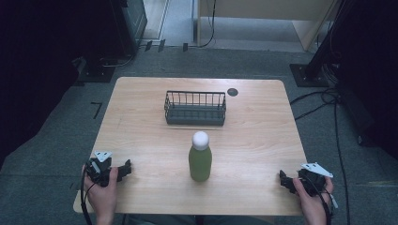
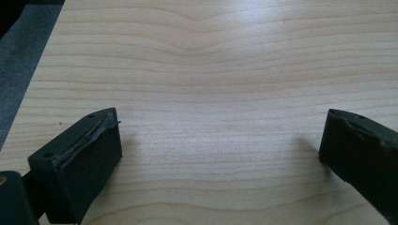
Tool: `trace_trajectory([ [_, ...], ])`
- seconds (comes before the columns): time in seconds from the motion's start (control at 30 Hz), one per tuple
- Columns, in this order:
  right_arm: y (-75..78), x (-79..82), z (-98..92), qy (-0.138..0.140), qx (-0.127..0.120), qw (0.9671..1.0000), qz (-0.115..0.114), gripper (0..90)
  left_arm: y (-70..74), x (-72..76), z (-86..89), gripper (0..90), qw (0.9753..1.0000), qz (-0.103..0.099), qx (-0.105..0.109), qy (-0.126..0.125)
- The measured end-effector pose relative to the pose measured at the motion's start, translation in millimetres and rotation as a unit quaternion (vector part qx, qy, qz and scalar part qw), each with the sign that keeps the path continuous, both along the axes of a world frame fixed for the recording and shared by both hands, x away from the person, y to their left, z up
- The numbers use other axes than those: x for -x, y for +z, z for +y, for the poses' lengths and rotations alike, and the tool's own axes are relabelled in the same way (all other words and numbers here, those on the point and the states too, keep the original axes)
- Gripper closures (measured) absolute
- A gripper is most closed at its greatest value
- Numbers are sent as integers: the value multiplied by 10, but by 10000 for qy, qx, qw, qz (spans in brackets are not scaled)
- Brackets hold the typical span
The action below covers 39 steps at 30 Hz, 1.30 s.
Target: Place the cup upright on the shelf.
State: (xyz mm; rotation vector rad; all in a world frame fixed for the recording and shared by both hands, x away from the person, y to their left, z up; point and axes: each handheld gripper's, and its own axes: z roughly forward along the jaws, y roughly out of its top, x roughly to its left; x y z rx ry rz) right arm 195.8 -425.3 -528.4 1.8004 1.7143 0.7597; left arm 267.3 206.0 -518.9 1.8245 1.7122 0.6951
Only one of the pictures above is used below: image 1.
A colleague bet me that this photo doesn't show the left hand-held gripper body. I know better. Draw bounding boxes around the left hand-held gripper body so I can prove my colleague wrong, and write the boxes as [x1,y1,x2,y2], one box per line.
[84,150,114,188]

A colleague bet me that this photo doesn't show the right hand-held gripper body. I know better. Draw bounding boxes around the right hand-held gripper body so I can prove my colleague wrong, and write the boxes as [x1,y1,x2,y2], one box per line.
[296,161,334,198]

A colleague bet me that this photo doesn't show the green bottle with white cap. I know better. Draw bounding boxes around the green bottle with white cap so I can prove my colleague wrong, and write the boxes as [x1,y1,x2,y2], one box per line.
[188,130,213,183]

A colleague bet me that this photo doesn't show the dark wire basket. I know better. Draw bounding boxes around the dark wire basket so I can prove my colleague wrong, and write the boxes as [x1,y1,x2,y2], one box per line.
[163,90,227,128]

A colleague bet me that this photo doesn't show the person's right hand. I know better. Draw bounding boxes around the person's right hand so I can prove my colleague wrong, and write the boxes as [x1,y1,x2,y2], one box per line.
[292,175,335,219]

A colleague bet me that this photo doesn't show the person's left hand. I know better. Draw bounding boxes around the person's left hand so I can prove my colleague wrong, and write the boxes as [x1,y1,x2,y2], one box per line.
[82,166,119,218]

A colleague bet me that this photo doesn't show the black corner tape mark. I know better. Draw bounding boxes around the black corner tape mark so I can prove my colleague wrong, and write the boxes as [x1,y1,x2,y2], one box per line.
[90,100,103,120]

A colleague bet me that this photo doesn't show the black stand with flat base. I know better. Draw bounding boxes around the black stand with flat base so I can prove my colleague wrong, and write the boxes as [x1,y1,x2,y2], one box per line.
[76,55,116,84]

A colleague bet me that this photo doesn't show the black stand with square base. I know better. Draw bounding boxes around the black stand with square base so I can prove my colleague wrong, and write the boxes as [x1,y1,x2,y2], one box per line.
[288,0,348,88]

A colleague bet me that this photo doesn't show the black cabinet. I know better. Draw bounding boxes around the black cabinet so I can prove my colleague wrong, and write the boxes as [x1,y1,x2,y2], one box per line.
[107,0,148,59]

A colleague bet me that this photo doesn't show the light wooden furniture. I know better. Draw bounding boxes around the light wooden furniture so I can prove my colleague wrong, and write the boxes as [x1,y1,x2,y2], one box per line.
[196,0,341,53]

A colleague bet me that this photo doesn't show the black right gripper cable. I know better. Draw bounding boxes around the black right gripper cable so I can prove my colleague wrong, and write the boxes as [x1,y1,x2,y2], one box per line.
[301,177,333,225]

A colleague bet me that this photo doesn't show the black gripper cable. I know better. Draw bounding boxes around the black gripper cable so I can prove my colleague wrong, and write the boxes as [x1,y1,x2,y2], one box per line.
[301,177,333,225]
[80,167,97,225]

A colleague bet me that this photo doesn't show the white cable plug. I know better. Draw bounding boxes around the white cable plug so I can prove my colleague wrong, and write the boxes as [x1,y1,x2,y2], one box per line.
[329,193,340,210]

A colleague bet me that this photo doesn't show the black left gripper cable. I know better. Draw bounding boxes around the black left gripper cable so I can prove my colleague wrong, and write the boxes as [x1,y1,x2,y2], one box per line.
[80,167,97,225]

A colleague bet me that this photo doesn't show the black floor cables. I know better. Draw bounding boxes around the black floor cables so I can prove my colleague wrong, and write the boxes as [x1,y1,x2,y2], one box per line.
[289,87,352,225]

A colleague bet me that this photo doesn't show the thin black hanging cable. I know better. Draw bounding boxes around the thin black hanging cable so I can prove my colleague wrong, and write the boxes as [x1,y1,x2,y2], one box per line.
[198,0,218,49]

